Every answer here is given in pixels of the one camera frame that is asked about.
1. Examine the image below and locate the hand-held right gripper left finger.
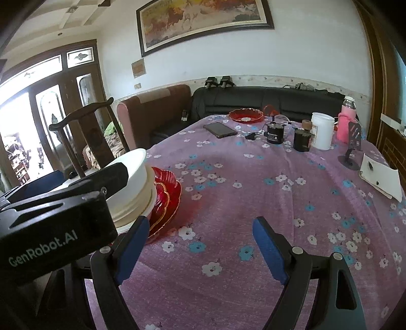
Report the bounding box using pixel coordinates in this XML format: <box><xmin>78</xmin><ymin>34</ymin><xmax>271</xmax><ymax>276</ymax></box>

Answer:
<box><xmin>41</xmin><ymin>216</ymin><xmax>150</xmax><ymax>330</ymax></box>

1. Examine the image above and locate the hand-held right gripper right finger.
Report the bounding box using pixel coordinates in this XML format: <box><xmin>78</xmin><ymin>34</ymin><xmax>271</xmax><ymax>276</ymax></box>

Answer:
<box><xmin>252</xmin><ymin>216</ymin><xmax>368</xmax><ymax>330</ymax></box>

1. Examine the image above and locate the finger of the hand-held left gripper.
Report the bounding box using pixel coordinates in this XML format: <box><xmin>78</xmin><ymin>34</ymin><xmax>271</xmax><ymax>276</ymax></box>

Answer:
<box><xmin>0</xmin><ymin>162</ymin><xmax>129</xmax><ymax>210</ymax></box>
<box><xmin>0</xmin><ymin>170</ymin><xmax>69</xmax><ymax>200</ymax></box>

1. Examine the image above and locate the white foam bowl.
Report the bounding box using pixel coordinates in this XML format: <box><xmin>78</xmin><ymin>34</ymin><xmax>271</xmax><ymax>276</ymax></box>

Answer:
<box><xmin>106</xmin><ymin>148</ymin><xmax>149</xmax><ymax>220</ymax></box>

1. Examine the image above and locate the white plate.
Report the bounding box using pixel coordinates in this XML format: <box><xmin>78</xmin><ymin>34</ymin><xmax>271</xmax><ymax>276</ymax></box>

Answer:
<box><xmin>112</xmin><ymin>203</ymin><xmax>156</xmax><ymax>237</ymax></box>

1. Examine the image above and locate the beige plastic bowl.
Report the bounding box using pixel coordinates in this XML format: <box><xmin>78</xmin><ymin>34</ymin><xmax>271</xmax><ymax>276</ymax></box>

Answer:
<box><xmin>140</xmin><ymin>182</ymin><xmax>158</xmax><ymax>223</ymax></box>

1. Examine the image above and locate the red gold-rimmed plate with label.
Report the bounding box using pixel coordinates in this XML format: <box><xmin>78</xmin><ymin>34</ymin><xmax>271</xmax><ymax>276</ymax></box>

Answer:
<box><xmin>228</xmin><ymin>108</ymin><xmax>265</xmax><ymax>124</ymax></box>
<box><xmin>151</xmin><ymin>167</ymin><xmax>177</xmax><ymax>204</ymax></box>

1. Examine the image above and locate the patterned blanket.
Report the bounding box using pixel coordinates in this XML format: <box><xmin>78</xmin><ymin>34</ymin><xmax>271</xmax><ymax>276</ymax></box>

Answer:
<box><xmin>83</xmin><ymin>121</ymin><xmax>128</xmax><ymax>169</ymax></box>

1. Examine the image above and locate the dark wooden chair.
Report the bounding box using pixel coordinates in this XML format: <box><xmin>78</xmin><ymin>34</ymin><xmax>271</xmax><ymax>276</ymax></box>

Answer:
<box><xmin>48</xmin><ymin>97</ymin><xmax>131</xmax><ymax>179</ymax></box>

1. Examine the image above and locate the purple floral tablecloth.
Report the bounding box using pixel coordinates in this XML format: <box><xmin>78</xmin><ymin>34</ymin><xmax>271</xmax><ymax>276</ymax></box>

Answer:
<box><xmin>85</xmin><ymin>113</ymin><xmax>406</xmax><ymax>330</ymax></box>

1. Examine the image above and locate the brown armchair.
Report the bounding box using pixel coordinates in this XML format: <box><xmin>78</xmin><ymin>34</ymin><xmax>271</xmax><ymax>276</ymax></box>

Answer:
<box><xmin>116</xmin><ymin>84</ymin><xmax>193</xmax><ymax>153</ymax></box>

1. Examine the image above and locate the wooden glazed door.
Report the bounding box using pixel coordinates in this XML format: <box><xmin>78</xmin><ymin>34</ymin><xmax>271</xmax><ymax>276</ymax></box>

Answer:
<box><xmin>0</xmin><ymin>39</ymin><xmax>107</xmax><ymax>191</ymax></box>

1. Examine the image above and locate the dark brown canister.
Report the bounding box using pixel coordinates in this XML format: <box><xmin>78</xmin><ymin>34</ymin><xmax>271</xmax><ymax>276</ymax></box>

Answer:
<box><xmin>293</xmin><ymin>127</ymin><xmax>313</xmax><ymax>152</ymax></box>

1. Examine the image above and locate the black smartphone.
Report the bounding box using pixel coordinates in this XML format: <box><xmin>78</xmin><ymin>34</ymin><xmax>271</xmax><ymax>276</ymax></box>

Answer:
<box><xmin>202</xmin><ymin>122</ymin><xmax>239</xmax><ymax>139</ymax></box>

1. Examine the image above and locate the black cylindrical motor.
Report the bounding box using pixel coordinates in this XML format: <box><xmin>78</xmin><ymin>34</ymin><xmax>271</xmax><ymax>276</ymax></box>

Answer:
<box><xmin>265</xmin><ymin>121</ymin><xmax>285</xmax><ymax>145</ymax></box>

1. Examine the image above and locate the white plastic jar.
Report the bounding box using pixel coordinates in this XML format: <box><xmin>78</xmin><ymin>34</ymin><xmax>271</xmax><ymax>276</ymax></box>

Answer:
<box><xmin>310</xmin><ymin>112</ymin><xmax>336</xmax><ymax>151</ymax></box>

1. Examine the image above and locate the white notepad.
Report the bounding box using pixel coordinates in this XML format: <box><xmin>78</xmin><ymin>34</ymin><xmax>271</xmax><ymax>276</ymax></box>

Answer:
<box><xmin>359</xmin><ymin>153</ymin><xmax>403</xmax><ymax>202</ymax></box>

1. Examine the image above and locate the black phone stand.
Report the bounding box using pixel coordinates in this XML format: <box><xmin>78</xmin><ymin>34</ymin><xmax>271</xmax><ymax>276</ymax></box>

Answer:
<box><xmin>337</xmin><ymin>120</ymin><xmax>363</xmax><ymax>174</ymax></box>

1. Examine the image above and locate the pink insulated bottle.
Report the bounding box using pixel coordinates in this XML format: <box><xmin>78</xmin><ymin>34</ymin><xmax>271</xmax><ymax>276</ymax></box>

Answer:
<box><xmin>336</xmin><ymin>96</ymin><xmax>358</xmax><ymax>143</ymax></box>

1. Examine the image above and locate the black leather sofa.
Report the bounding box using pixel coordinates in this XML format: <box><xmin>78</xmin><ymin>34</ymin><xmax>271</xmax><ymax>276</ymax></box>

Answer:
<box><xmin>190</xmin><ymin>85</ymin><xmax>361</xmax><ymax>128</ymax></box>

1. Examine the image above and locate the wooden cabinet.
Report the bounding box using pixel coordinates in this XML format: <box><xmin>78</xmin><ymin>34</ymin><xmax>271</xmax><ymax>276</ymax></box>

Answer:
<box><xmin>377</xmin><ymin>113</ymin><xmax>406</xmax><ymax>179</ymax></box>

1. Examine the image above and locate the framed painting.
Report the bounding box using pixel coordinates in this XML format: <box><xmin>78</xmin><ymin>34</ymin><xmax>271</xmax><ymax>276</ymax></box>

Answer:
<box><xmin>136</xmin><ymin>0</ymin><xmax>275</xmax><ymax>58</ymax></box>

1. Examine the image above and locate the small wall plaque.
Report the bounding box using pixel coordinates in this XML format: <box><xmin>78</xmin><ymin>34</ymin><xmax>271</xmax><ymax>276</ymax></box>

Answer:
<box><xmin>131</xmin><ymin>58</ymin><xmax>147</xmax><ymax>78</ymax></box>

